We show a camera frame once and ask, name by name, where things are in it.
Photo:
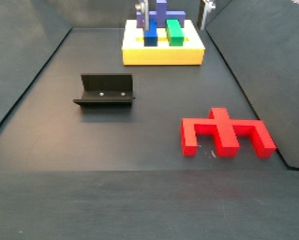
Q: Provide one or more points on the black angle bracket holder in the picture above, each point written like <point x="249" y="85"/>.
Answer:
<point x="106" y="89"/>

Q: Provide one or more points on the purple cross-shaped block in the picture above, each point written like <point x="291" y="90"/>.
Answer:
<point x="162" y="14"/>

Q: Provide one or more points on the red cross-shaped block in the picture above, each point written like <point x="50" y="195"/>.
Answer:
<point x="225" y="130"/>

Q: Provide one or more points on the yellow puzzle board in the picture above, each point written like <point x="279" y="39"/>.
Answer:
<point x="161" y="55"/>

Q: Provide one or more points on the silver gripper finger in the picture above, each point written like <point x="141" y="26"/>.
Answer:
<point x="142" y="8"/>
<point x="209" y="7"/>

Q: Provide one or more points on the green bar block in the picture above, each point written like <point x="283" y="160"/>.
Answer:
<point x="174" y="33"/>

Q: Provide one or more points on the blue bar block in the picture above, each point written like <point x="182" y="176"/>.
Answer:
<point x="151" y="35"/>

